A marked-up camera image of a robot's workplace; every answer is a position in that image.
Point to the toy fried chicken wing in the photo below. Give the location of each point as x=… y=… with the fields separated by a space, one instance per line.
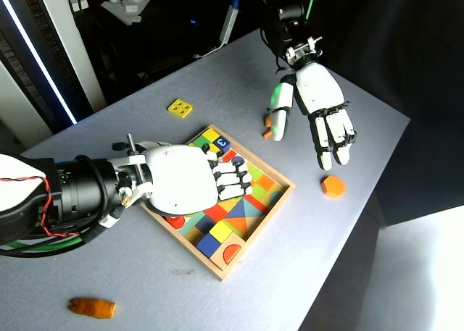
x=267 y=121

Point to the white stand with light strip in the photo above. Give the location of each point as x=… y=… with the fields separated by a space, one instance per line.
x=65 y=27

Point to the white plastic parts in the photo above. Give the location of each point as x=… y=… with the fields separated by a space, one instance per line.
x=123 y=10

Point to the orange hexagon block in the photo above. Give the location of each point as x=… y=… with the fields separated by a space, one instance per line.
x=332 y=187

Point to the black curtain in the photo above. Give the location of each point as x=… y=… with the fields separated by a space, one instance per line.
x=417 y=92

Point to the yellow four-hole block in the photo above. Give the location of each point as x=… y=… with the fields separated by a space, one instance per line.
x=180 y=108

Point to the white adapter box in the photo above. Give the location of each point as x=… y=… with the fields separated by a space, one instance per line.
x=229 y=25

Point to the grey tablecloth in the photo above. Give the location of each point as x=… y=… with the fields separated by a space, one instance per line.
x=108 y=128

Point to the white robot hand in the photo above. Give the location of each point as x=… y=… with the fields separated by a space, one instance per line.
x=181 y=179
x=319 y=88

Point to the wooden puzzle tray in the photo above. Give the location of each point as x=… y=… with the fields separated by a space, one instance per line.
x=246 y=215

